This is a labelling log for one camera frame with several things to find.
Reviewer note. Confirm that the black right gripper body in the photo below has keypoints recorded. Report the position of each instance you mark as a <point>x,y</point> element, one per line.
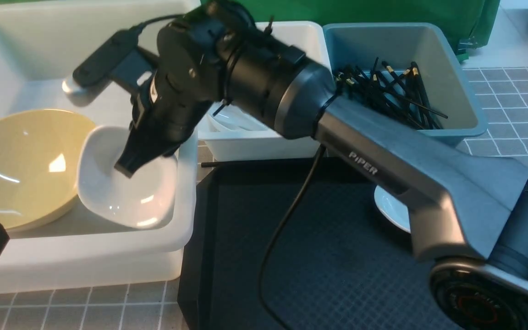
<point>163,116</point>

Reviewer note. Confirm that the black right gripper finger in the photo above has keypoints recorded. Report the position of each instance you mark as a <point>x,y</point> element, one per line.
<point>143,146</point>

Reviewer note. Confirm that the white square dish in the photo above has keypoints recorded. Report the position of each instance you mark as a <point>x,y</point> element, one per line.
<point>147,200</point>
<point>392,209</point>

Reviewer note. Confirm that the yellow-green noodle bowl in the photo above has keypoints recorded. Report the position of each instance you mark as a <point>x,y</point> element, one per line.
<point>39,156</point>

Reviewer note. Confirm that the black chopstick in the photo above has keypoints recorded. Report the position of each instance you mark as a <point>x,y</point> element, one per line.
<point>422,98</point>
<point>256,162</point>
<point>401,86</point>

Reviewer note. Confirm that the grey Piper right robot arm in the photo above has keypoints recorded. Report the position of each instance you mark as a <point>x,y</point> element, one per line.
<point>467,213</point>

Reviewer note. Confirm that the small white plastic bin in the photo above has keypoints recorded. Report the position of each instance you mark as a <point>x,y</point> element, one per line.
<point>234,145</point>

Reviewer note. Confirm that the large translucent white tub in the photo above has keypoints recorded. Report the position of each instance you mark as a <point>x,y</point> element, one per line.
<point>81,249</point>

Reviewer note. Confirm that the black chopstick in bin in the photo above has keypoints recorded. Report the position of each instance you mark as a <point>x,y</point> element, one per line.
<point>422,98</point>
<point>401,86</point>

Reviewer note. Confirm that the black plastic serving tray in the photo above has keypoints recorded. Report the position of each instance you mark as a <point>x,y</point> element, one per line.
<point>338,264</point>

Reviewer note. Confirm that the blue-grey plastic bin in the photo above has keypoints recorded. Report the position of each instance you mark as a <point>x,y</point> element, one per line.
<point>366,45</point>

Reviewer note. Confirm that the metal clamp on backdrop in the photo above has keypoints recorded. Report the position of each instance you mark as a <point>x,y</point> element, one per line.
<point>463,45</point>

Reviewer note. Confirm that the green cloth backdrop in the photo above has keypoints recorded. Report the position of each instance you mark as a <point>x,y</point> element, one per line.
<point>360,11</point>

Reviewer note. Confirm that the grey checked tablecloth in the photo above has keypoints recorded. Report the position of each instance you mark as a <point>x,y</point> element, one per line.
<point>503,94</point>

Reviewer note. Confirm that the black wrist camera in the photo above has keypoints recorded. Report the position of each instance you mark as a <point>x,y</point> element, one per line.
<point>118,60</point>

